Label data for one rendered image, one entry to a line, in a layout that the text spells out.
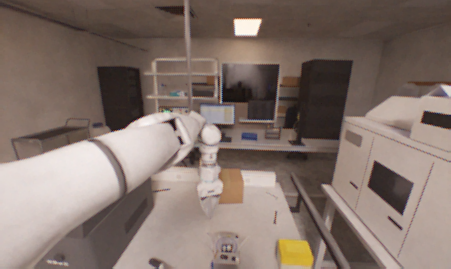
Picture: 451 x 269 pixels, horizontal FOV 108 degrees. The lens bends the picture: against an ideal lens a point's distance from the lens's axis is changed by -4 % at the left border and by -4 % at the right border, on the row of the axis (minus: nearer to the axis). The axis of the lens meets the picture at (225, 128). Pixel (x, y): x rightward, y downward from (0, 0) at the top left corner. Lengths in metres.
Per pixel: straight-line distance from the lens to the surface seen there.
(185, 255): 0.97
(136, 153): 0.22
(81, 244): 0.83
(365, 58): 6.05
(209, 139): 0.59
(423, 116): 1.00
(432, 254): 1.05
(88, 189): 0.20
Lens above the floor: 1.65
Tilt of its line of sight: 15 degrees down
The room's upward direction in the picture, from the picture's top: 1 degrees clockwise
